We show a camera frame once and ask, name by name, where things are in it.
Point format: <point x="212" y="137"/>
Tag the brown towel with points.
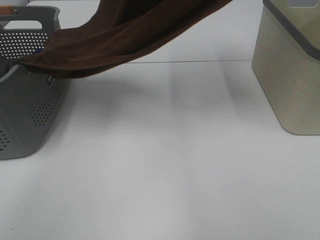
<point x="119" y="32"/>

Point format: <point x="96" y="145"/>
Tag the beige bin with grey rim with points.
<point x="286" y="62"/>

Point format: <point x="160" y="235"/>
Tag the grey perforated plastic basket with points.
<point x="29" y="102"/>

